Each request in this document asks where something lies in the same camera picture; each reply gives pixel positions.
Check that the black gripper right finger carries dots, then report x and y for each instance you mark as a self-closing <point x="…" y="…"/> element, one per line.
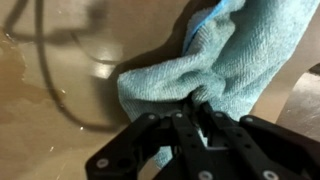
<point x="253" y="146"/>

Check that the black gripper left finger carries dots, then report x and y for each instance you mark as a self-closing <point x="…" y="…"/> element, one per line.
<point x="133" y="146"/>

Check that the light blue microfibre towel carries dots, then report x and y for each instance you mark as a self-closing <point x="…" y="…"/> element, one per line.
<point x="233" y="56"/>

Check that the water spill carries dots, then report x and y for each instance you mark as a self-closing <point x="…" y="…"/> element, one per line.
<point x="13" y="66"/>

